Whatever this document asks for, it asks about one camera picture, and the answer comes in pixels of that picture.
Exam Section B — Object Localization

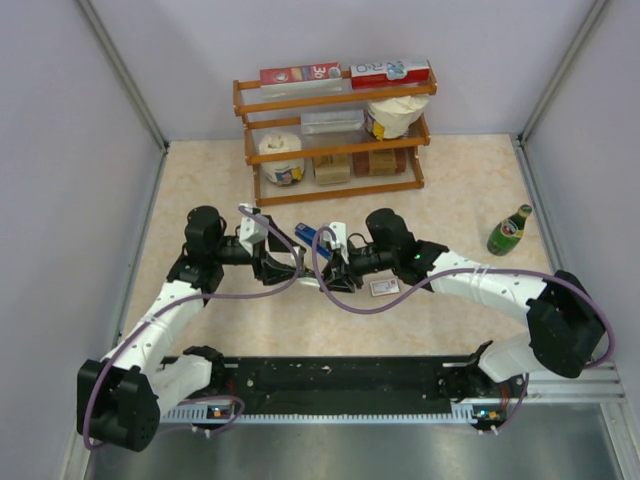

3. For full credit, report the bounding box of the tan cardboard box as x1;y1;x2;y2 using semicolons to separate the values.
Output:
312;153;351;185

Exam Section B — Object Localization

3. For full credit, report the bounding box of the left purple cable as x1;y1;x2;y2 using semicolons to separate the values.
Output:
82;204;304;450

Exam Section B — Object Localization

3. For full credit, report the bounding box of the small staple box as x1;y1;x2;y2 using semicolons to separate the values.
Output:
370;278;401;297

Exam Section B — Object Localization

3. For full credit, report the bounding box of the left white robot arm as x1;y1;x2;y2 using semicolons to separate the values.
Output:
76;204;306;452

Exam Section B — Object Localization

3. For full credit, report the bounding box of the green glass bottle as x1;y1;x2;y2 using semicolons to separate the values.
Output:
486;204;533;256

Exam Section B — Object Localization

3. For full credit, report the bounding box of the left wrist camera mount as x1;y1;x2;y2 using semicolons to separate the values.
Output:
238;203;268;254

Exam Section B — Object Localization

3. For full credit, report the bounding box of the blue black stapler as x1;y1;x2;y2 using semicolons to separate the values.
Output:
294;222;331;260

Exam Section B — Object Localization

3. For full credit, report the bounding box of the red white toothpaste box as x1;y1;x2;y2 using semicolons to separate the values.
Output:
350;59;431;90

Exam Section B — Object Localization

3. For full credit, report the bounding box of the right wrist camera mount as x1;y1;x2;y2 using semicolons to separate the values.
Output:
321;222;347;254

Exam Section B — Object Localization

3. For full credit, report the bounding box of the white slotted cable duct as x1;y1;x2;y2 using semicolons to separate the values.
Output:
161;404;478;425

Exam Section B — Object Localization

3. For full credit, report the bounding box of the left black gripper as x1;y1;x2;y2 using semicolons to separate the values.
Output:
211;215;306;284

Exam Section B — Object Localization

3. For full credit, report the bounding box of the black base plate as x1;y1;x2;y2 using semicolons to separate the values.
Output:
189;356;516;416

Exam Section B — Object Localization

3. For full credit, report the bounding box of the clear plastic box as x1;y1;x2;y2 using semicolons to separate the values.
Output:
300;109;365;141

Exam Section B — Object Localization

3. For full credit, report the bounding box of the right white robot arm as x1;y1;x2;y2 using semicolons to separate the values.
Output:
312;208;614;396

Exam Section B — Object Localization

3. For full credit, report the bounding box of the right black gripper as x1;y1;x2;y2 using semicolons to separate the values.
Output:
320;241;397;294

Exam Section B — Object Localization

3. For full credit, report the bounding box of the small white paper roll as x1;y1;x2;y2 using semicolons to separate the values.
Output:
257;130;307;187

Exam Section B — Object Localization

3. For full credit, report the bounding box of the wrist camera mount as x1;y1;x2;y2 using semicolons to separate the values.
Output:
321;222;347;254
238;203;268;254

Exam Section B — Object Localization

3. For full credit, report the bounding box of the red foil wrap box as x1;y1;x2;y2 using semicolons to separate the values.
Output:
259;62;343;97

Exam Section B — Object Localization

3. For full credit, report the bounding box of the brown brick-pattern box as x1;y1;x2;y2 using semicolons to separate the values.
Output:
352;148;407;177

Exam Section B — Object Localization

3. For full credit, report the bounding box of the wooden three-tier shelf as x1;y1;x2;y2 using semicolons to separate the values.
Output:
233;71;437;207

